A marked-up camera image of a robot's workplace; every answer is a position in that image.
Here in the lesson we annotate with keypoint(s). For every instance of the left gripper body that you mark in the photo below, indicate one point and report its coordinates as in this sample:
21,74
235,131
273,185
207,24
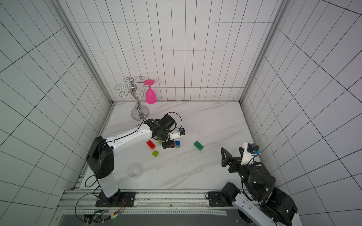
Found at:
165,136

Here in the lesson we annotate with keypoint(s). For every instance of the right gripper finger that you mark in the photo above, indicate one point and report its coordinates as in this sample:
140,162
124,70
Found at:
242,151
227,158

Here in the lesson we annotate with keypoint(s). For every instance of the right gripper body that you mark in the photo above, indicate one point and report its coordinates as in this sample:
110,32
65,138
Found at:
233,165

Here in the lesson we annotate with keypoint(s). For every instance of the dark green lego brick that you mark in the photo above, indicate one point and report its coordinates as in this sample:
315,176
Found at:
198,145

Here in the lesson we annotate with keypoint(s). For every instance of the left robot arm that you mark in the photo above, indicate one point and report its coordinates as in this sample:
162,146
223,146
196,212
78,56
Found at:
103,151

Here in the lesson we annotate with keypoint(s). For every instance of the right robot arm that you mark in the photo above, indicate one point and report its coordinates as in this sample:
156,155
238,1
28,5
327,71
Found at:
258,198

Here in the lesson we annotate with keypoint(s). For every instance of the lime lego brick centre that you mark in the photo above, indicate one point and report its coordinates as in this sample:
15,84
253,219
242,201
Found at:
155,153

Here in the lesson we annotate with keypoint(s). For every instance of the red lego brick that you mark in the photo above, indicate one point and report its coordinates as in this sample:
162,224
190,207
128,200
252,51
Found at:
151,144

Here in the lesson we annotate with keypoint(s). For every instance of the silver glass holder stand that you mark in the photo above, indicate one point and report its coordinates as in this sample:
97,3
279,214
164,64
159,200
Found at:
139,112

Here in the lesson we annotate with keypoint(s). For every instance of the pink plastic wine glass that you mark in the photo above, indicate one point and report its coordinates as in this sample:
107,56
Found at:
150,94

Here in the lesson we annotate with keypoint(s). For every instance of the clear glass cup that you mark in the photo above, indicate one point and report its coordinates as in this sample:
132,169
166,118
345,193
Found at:
134,171

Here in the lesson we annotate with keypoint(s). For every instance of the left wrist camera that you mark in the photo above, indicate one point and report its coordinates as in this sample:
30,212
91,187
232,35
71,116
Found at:
178,134

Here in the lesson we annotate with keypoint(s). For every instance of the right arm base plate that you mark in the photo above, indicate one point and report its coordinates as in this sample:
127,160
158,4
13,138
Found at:
219,199

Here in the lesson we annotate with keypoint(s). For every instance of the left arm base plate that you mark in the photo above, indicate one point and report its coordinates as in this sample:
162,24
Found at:
119,199

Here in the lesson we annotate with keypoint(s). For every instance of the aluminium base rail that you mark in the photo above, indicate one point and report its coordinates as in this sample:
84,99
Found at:
81,204

